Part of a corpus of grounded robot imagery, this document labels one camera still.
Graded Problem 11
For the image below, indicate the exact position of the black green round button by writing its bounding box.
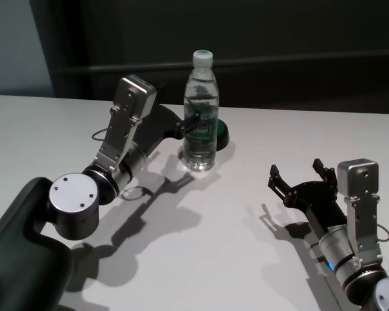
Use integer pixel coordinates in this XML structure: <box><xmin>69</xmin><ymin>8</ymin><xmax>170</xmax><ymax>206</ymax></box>
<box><xmin>215</xmin><ymin>119</ymin><xmax>231</xmax><ymax>152</ymax></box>

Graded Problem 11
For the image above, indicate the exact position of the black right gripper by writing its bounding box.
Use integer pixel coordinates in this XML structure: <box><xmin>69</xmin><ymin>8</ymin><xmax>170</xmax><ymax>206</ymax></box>
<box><xmin>268</xmin><ymin>158</ymin><xmax>348</xmax><ymax>234</ymax></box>

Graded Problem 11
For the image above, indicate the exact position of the clear plastic water bottle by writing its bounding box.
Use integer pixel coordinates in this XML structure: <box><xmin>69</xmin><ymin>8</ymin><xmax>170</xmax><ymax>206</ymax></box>
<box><xmin>183</xmin><ymin>49</ymin><xmax>220</xmax><ymax>172</ymax></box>

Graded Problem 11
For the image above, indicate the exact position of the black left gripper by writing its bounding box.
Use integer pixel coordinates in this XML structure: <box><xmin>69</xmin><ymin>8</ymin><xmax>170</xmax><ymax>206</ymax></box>
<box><xmin>134</xmin><ymin>105</ymin><xmax>202</xmax><ymax>155</ymax></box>

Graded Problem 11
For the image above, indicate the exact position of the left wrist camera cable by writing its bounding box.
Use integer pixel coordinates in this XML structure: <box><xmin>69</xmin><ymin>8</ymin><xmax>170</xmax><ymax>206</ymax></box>
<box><xmin>91</xmin><ymin>128</ymin><xmax>110</xmax><ymax>142</ymax></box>

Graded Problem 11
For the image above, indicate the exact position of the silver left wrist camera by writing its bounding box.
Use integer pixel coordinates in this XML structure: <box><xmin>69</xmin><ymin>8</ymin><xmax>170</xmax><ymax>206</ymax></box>
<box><xmin>95</xmin><ymin>75</ymin><xmax>158</xmax><ymax>176</ymax></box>

